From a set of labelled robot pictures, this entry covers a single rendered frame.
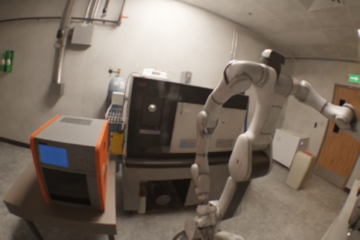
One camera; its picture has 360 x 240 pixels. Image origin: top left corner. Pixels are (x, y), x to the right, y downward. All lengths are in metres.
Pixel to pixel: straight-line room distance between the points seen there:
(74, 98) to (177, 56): 1.72
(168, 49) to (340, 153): 4.15
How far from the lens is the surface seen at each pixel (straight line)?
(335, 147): 4.16
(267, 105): 0.73
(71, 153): 0.77
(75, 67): 2.49
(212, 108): 0.73
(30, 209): 1.07
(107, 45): 2.41
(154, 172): 1.44
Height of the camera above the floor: 1.45
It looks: 9 degrees down
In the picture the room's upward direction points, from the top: 10 degrees clockwise
